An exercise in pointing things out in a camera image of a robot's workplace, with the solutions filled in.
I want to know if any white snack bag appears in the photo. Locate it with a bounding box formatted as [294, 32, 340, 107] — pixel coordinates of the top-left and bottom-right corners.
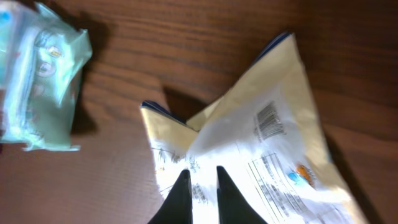
[140, 32, 367, 223]

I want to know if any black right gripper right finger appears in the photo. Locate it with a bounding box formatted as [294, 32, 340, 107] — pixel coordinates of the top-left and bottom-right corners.
[216, 166, 267, 224]

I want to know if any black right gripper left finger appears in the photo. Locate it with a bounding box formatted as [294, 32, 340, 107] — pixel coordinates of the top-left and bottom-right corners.
[148, 170, 193, 224]

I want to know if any teal wet wipes pack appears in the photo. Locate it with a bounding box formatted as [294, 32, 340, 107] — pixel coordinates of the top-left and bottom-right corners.
[1, 1, 92, 151]

